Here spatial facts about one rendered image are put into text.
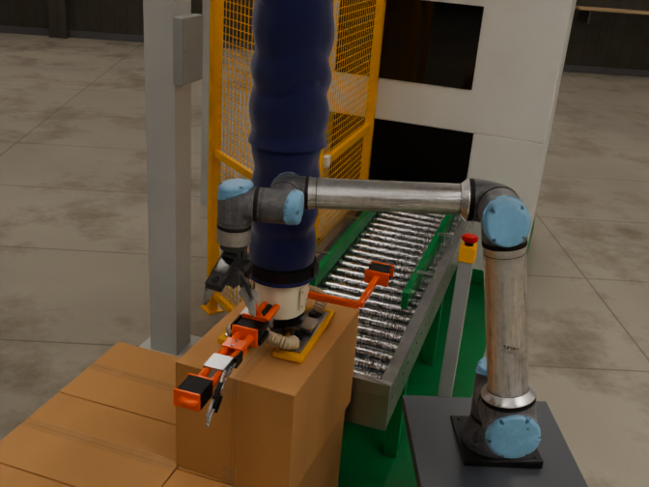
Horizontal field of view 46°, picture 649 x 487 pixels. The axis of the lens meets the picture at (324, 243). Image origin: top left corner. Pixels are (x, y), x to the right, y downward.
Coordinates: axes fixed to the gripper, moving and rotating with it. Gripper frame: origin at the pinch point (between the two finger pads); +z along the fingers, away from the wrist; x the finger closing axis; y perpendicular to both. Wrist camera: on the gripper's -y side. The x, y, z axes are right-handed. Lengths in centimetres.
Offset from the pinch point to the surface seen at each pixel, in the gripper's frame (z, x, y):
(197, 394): 11.9, -2.6, -22.3
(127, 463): 68, 37, 5
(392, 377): 62, -31, 84
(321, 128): -44, -10, 39
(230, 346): 12.8, 0.8, 3.5
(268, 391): 28.7, -9.4, 9.2
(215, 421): 45.2, 7.9, 9.7
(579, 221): 122, -100, 477
